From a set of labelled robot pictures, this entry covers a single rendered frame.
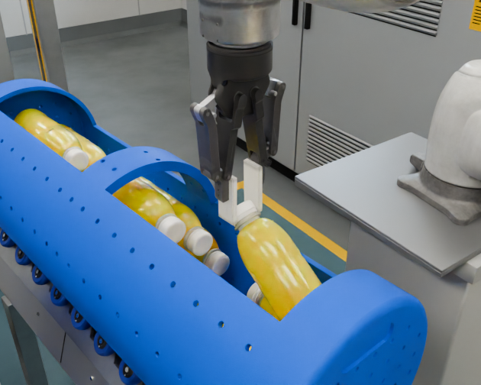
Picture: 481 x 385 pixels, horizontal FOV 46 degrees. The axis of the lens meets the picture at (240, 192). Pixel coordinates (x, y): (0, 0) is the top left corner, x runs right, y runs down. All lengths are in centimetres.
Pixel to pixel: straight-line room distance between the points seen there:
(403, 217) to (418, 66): 131
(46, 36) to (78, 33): 401
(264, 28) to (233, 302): 29
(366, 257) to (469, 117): 38
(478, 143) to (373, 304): 55
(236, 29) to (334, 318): 31
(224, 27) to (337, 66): 208
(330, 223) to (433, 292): 174
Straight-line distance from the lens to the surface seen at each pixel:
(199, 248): 86
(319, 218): 291
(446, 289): 115
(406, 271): 120
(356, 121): 266
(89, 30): 588
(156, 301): 67
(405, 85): 243
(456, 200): 116
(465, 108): 108
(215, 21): 61
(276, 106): 71
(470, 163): 110
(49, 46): 184
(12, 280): 123
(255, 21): 61
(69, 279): 82
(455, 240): 110
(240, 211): 73
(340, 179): 121
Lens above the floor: 163
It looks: 32 degrees down
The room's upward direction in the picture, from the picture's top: straight up
